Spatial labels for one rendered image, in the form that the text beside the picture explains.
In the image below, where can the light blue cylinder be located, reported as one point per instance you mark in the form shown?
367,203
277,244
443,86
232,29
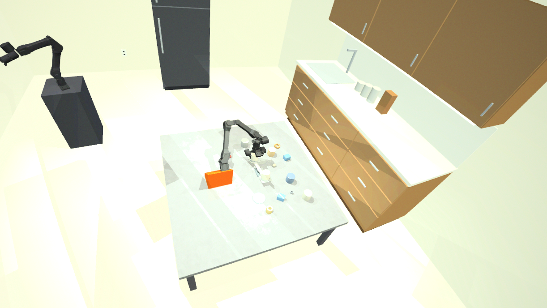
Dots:
290,178

